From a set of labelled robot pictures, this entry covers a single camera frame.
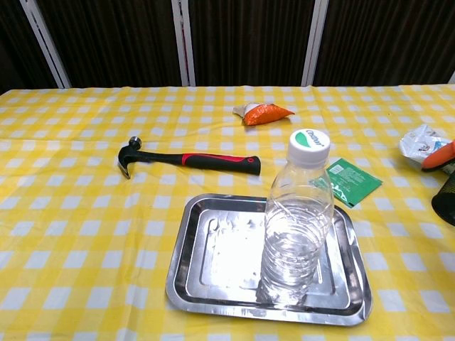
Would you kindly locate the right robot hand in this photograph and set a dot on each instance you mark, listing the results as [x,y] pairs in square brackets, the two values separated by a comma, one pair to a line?
[442,158]

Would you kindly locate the clear plastic water bottle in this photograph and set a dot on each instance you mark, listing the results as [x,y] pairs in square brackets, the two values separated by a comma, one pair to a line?
[295,231]

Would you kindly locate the stainless steel tray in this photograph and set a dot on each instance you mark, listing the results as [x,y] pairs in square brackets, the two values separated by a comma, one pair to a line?
[220,255]

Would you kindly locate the crumpled white plastic bag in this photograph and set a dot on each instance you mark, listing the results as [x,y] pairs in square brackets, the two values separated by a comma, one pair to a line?
[416,145]

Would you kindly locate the black mesh pen cup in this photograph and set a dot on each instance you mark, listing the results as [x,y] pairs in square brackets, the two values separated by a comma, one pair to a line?
[446,199]

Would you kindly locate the green flat sachet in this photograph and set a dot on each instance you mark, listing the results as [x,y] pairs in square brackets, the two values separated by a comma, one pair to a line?
[359,184]

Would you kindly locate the orange white snack packet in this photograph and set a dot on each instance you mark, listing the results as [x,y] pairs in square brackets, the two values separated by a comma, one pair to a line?
[264,114]

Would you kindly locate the black red claw hammer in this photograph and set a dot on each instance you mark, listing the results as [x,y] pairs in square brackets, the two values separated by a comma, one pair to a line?
[199,161]

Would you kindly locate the yellow white checked tablecloth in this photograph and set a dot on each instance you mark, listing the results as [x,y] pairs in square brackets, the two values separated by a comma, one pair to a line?
[89,231]

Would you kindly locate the white partition frame post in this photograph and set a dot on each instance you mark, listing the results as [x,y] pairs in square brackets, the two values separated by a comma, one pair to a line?
[185,46]
[453,79]
[46,46]
[314,46]

